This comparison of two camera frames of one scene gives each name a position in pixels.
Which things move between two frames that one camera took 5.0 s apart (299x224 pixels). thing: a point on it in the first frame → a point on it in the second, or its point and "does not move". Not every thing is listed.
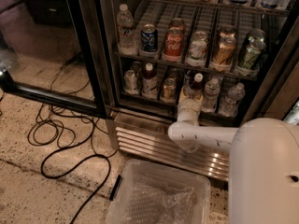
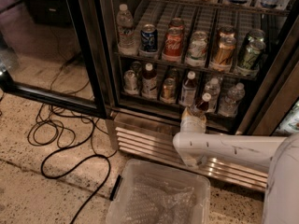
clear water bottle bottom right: [229, 104] does not move
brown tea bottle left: [149, 87] does not move
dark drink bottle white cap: [197, 77] → [203, 106]
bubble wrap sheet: [149, 200] does not move
